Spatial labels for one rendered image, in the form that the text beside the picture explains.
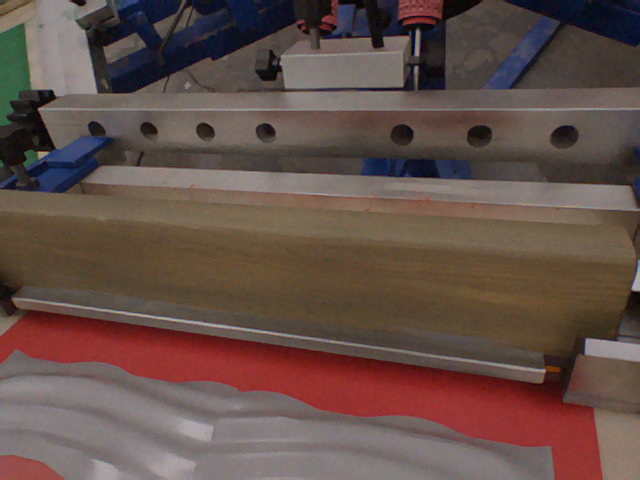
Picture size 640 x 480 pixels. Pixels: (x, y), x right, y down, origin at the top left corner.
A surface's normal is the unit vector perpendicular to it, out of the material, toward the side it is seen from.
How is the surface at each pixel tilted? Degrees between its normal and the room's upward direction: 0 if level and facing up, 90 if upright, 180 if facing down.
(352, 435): 17
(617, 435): 32
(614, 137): 58
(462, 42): 0
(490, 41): 0
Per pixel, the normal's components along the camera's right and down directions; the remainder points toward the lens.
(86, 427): -0.29, -0.40
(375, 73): -0.27, 0.58
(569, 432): -0.11, -0.81
